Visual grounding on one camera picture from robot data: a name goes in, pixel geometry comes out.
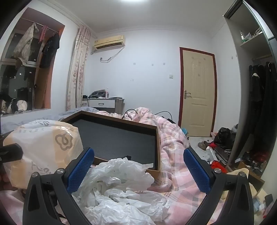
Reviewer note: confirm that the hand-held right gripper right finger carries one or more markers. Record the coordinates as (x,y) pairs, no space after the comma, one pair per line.
(197,171)

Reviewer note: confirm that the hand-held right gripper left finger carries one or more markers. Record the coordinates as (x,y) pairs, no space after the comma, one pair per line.
(79,171)

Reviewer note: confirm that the cream tissue pack bag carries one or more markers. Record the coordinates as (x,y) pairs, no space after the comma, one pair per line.
(43,140)

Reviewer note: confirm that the white plastic bag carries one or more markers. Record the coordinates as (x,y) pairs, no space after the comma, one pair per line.
(121,179)

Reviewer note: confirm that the brown cardboard tray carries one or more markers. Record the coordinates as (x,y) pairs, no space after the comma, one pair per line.
(112,134)

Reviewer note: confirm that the red cloth bag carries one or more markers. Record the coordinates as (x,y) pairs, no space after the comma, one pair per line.
(218,166)

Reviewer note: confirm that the brown shoes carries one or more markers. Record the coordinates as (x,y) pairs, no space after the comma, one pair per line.
(203,145)

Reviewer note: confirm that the dark suitcase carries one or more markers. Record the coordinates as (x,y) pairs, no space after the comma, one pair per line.
(223,154)

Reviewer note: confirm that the pink plaid blanket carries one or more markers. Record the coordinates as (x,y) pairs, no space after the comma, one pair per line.
(173,151)

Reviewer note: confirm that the teal cloth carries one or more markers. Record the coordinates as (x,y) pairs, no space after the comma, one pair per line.
(184,131)

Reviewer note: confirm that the black bag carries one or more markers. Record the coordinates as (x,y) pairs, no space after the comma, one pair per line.
(224,135)

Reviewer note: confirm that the white cap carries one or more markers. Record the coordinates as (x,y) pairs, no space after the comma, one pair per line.
(21,105)

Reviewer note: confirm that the white nightstand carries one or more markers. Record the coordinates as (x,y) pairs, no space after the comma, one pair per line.
(101,104)

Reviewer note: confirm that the small bottle on nightstand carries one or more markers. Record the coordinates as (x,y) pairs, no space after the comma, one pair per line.
(107,93)

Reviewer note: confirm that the floral curtain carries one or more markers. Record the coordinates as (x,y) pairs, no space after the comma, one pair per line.
(78,75)

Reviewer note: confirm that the dark hanging clothes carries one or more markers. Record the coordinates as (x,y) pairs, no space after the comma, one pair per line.
(257,90)

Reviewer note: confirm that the beige hanging jacket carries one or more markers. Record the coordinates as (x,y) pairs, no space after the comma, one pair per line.
(24,43)

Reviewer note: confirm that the black hanging shirt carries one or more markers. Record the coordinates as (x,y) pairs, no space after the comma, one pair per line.
(50,47)

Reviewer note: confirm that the pink hanging garment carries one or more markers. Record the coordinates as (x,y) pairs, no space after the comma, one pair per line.
(43,33)

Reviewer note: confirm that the cream air conditioner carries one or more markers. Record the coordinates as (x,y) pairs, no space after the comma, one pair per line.
(109,42)

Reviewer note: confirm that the grey wardrobe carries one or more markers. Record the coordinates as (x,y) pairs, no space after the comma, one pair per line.
(246,21)

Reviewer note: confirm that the cream door with red frame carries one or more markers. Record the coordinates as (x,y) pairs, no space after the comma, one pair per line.
(198,90)

